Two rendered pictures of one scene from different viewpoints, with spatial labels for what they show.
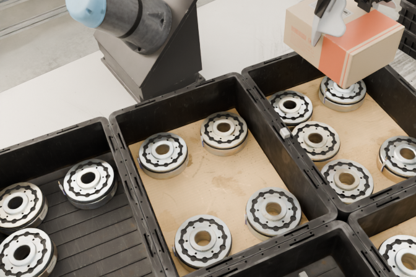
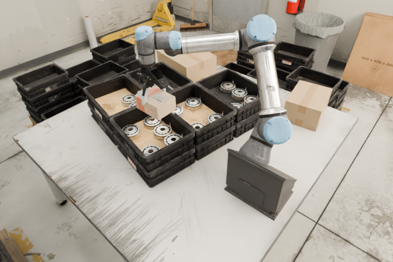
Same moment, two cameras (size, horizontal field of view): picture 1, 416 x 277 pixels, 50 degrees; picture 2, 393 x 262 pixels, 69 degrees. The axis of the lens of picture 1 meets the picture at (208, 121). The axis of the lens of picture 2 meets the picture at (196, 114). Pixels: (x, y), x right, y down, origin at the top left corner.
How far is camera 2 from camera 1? 1.85 m
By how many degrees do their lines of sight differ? 93
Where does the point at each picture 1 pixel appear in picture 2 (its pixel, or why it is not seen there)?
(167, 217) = (206, 109)
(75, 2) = not seen: hidden behind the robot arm
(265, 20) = (202, 252)
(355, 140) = (147, 139)
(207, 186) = (197, 117)
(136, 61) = not seen: hidden behind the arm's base
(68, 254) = (230, 99)
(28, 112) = (301, 157)
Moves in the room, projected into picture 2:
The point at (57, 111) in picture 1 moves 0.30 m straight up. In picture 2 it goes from (288, 159) to (298, 117)
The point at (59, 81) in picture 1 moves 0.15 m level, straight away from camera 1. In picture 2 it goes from (303, 175) to (330, 192)
